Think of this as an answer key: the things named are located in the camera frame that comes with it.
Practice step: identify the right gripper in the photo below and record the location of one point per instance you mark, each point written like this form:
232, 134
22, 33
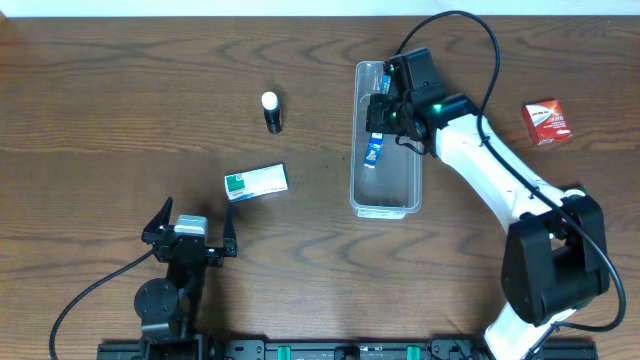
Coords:
377, 119

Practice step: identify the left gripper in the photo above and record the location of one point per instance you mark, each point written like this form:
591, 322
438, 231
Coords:
212, 257

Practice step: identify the blue Kool Fever box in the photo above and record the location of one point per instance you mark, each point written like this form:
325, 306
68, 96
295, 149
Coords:
375, 150

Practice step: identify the green white medicine box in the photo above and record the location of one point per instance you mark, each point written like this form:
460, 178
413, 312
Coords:
255, 183

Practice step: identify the dark bottle white cap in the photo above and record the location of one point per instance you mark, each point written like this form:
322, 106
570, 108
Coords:
271, 106

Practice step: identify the red small box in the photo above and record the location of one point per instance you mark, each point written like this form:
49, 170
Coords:
546, 122

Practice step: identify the green round-label box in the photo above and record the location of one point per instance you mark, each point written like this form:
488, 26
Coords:
576, 191

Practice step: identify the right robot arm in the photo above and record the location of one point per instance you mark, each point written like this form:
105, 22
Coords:
555, 259

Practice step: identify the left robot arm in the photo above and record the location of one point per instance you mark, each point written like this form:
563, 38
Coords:
168, 306

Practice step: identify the clear plastic container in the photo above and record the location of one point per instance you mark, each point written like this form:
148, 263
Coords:
391, 189

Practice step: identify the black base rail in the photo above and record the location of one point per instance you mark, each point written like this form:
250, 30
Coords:
350, 350

